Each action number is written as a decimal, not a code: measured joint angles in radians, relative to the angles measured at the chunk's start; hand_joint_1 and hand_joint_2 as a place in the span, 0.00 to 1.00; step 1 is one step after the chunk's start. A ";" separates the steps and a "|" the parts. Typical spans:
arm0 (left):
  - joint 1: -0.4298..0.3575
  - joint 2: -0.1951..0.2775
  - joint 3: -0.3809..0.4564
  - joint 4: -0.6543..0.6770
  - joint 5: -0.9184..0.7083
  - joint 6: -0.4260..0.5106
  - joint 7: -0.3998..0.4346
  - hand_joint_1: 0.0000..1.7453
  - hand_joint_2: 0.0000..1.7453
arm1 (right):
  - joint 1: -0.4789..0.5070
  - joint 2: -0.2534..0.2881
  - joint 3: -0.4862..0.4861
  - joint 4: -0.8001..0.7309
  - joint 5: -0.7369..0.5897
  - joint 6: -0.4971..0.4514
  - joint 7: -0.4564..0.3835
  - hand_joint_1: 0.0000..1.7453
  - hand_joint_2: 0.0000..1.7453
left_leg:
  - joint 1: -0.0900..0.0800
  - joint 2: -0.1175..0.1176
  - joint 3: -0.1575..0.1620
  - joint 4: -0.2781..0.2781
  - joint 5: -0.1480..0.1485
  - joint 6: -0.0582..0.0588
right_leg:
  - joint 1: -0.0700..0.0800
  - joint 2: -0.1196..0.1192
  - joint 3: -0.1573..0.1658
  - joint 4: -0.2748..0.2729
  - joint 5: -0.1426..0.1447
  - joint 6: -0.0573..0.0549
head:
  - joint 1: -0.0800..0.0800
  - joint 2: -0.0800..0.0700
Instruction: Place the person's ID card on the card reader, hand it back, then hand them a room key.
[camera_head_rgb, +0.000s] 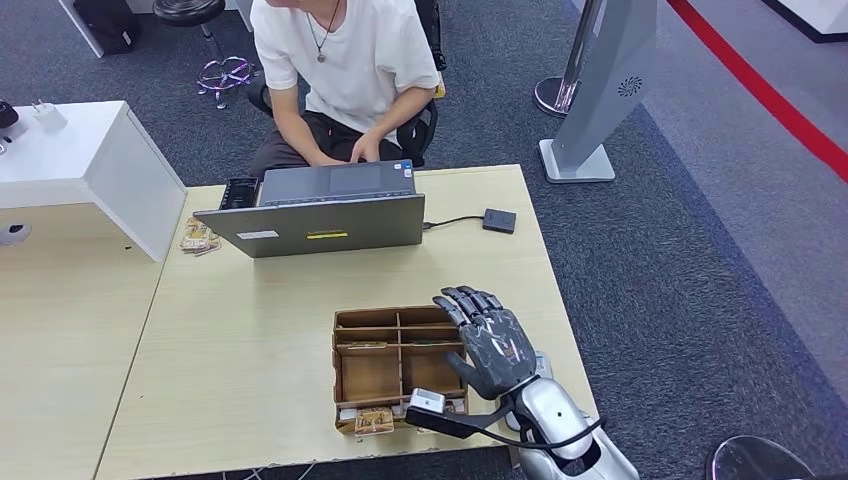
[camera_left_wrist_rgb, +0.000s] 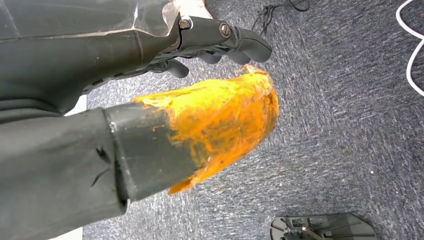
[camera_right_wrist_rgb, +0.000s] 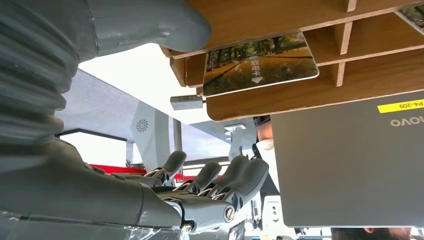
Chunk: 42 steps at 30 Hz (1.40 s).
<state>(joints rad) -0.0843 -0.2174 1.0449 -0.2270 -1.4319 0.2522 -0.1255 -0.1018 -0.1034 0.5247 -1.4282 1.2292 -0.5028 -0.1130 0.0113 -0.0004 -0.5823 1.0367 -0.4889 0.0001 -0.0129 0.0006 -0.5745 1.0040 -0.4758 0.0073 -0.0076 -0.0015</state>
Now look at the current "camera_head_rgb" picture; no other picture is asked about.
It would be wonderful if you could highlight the brown printed room key card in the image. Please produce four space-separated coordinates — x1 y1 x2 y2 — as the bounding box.
354 407 395 437

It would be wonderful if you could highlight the red barrier belt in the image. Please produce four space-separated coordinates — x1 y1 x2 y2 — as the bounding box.
667 0 848 183

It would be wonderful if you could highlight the person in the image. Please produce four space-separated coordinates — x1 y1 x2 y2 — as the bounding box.
248 0 442 180

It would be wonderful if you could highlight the black stool with chrome base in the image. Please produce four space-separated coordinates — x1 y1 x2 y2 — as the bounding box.
152 0 256 111

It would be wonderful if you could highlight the chrome stanchion post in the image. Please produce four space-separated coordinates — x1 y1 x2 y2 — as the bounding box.
533 0 605 119

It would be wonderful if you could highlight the white platform with black edge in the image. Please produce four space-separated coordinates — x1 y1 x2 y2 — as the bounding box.
761 0 848 42

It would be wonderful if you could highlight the white card reader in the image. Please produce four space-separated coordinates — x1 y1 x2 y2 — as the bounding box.
503 351 556 433

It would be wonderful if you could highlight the wooden card organizer box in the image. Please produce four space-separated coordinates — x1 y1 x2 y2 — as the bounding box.
331 305 470 437

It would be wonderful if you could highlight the white cabinet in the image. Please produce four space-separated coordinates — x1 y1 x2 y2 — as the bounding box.
0 100 188 264

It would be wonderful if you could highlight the grey kiosk stand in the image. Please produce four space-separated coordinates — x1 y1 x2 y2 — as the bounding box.
537 0 658 185

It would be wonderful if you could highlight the black office chair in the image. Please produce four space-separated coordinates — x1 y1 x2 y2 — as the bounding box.
246 0 448 167

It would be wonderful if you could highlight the round metal stanchion base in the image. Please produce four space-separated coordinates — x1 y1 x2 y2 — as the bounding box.
705 435 819 480

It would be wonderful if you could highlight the white charger plug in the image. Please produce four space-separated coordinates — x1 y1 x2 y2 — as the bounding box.
31 100 68 132

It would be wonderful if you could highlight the small black hub box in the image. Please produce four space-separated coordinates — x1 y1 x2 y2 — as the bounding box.
481 207 518 235

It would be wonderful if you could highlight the grey laptop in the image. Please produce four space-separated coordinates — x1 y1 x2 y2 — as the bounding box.
192 160 427 260

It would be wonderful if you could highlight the black hub cable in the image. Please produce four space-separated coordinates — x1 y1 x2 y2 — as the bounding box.
422 215 486 232

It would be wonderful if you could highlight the stack of brown key cards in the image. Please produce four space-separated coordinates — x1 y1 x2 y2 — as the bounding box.
178 217 223 258

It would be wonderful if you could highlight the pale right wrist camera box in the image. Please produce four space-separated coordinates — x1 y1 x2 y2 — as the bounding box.
407 388 448 419

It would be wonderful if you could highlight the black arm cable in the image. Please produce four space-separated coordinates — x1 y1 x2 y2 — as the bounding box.
463 415 607 453

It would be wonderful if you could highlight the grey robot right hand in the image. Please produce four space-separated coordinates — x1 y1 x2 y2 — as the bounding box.
432 285 539 402

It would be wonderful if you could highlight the person's left hand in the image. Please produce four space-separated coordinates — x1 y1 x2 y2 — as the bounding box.
349 132 382 164

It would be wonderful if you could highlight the black bag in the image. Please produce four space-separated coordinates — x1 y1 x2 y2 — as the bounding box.
72 0 142 56

